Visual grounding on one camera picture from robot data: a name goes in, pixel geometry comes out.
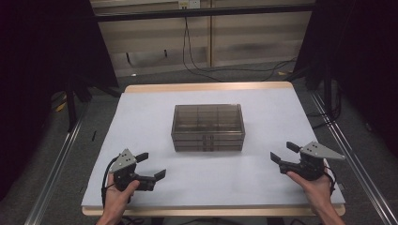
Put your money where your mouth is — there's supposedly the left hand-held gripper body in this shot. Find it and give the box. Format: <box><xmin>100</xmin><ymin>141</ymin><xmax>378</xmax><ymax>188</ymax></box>
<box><xmin>109</xmin><ymin>148</ymin><xmax>156</xmax><ymax>192</ymax></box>

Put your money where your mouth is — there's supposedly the black horizontal bar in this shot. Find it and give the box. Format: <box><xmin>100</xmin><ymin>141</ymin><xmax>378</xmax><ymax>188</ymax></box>
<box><xmin>93</xmin><ymin>3</ymin><xmax>317</xmax><ymax>23</ymax></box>

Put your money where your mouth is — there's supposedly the black floor cable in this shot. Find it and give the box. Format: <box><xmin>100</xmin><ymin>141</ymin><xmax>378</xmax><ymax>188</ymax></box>
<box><xmin>306</xmin><ymin>79</ymin><xmax>343</xmax><ymax>130</ymax></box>

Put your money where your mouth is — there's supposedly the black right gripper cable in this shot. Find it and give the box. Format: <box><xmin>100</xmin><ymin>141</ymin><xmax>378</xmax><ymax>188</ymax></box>
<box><xmin>322</xmin><ymin>164</ymin><xmax>338</xmax><ymax>197</ymax></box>

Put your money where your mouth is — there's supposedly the person's left hand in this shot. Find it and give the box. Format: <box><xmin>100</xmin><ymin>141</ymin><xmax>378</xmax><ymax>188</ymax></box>
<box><xmin>103</xmin><ymin>173</ymin><xmax>141</xmax><ymax>219</ymax></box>

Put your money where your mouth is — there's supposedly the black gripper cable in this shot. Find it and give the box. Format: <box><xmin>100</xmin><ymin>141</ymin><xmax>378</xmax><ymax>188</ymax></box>
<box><xmin>100</xmin><ymin>157</ymin><xmax>119</xmax><ymax>210</ymax></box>
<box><xmin>322</xmin><ymin>164</ymin><xmax>338</xmax><ymax>197</ymax></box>

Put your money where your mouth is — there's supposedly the yellow floor tape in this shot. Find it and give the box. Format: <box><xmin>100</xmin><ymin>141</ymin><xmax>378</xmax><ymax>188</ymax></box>
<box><xmin>54</xmin><ymin>100</ymin><xmax>68</xmax><ymax>113</ymax></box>

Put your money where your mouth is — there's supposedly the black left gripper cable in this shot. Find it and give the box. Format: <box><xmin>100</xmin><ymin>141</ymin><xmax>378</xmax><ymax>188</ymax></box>
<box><xmin>100</xmin><ymin>157</ymin><xmax>119</xmax><ymax>210</ymax></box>

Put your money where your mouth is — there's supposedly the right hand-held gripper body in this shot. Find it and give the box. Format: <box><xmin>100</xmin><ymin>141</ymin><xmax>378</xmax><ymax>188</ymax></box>
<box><xmin>278</xmin><ymin>141</ymin><xmax>347</xmax><ymax>182</ymax></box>

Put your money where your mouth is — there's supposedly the metal floor rail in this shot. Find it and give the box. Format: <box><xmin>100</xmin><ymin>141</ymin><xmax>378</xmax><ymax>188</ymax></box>
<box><xmin>23</xmin><ymin>101</ymin><xmax>91</xmax><ymax>225</ymax></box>
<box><xmin>309</xmin><ymin>89</ymin><xmax>398</xmax><ymax>225</ymax></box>

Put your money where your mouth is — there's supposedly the black wall cable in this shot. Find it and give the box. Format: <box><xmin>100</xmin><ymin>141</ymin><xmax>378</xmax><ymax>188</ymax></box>
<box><xmin>182</xmin><ymin>16</ymin><xmax>299</xmax><ymax>83</ymax></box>

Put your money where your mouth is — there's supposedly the black curtain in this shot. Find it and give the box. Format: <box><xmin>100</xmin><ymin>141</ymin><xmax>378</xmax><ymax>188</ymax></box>
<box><xmin>293</xmin><ymin>0</ymin><xmax>398</xmax><ymax>158</ymax></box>
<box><xmin>0</xmin><ymin>0</ymin><xmax>119</xmax><ymax>202</ymax></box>

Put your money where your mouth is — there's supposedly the person's right hand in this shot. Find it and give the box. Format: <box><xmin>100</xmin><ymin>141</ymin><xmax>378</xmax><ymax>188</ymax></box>
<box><xmin>285</xmin><ymin>171</ymin><xmax>334</xmax><ymax>215</ymax></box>

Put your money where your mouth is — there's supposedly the transparent brown drawer box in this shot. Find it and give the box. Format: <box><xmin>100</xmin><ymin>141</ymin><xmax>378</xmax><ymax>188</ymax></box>
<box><xmin>170</xmin><ymin>103</ymin><xmax>246</xmax><ymax>154</ymax></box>

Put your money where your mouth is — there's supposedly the white table mat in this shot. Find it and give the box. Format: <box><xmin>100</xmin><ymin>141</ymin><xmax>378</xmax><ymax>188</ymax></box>
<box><xmin>81</xmin><ymin>87</ymin><xmax>345</xmax><ymax>209</ymax></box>

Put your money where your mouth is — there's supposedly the white wall socket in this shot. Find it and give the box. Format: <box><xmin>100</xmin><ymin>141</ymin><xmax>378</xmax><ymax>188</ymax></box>
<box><xmin>177</xmin><ymin>0</ymin><xmax>201</xmax><ymax>10</ymax></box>

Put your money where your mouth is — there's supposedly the black metal stand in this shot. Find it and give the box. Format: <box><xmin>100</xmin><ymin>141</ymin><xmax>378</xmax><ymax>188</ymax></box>
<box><xmin>64</xmin><ymin>76</ymin><xmax>121</xmax><ymax>133</ymax></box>
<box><xmin>285</xmin><ymin>60</ymin><xmax>334</xmax><ymax>118</ymax></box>

